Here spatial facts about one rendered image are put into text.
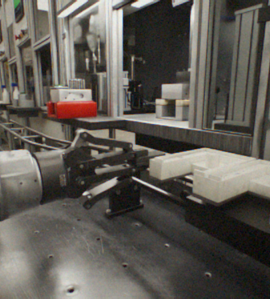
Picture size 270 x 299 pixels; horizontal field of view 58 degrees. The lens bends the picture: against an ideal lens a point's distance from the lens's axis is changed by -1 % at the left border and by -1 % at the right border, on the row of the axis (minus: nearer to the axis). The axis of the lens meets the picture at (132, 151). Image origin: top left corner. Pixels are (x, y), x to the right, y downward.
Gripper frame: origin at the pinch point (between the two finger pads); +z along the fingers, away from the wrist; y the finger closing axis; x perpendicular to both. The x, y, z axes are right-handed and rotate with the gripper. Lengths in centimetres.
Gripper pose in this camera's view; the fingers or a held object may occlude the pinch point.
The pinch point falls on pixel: (147, 158)
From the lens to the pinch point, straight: 46.2
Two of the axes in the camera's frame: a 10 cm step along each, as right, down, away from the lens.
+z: 8.1, -1.3, 5.7
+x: -5.8, -1.8, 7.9
